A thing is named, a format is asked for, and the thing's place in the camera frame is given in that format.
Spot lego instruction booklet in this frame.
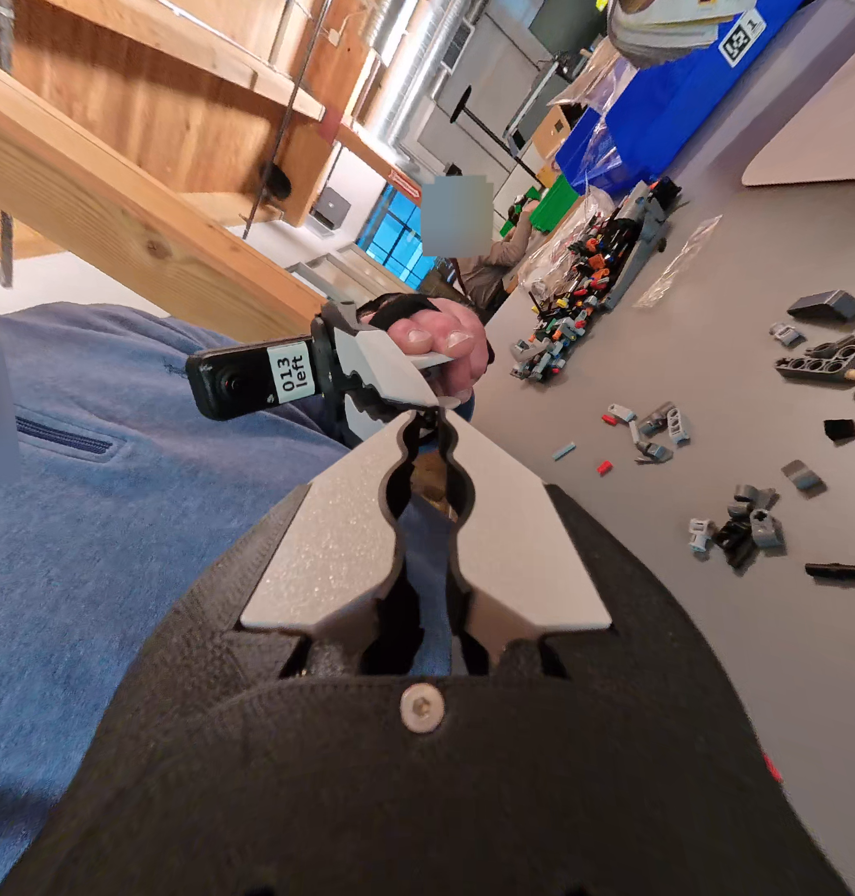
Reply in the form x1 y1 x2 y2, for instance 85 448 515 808
604 0 781 70

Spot cluster of grey lego connectors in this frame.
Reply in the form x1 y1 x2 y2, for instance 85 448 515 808
625 401 693 467

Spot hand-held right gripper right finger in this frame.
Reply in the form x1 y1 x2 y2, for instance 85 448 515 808
439 408 613 673

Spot cluster of dark lego connectors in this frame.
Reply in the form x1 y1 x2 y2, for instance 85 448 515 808
714 482 855 583

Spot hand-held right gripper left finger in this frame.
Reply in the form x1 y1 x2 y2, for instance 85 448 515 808
240 411 420 673

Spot partly built lego model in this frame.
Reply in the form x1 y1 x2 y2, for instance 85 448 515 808
508 177 686 385

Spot dark grey curved lego brick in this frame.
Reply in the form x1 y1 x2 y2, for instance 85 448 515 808
786 287 855 324

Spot small grey lego brick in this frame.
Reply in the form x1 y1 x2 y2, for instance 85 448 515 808
779 458 827 495

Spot person's left hand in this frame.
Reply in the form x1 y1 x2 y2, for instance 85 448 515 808
364 294 493 408

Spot small clear plastic bag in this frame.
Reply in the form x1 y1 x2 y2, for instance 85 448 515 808
632 212 724 310

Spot blue storage bin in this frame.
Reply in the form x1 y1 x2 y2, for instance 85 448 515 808
555 0 827 205

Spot dark grey angled lego beam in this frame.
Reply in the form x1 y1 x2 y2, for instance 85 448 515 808
774 335 855 383

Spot wooden ceiling beams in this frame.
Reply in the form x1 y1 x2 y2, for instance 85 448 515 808
0 0 442 344

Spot person's blue clothing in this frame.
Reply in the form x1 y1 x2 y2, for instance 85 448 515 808
0 301 454 883

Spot black floor lamp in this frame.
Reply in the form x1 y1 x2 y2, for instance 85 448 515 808
448 84 542 186

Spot green storage bin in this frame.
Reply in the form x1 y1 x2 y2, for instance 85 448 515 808
504 174 581 238

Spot cardboard box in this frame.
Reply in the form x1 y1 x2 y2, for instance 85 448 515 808
518 104 577 177

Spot window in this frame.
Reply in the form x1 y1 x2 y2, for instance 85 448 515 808
354 181 444 289

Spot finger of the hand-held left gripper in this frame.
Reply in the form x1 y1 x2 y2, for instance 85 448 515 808
350 328 444 411
345 397 403 443

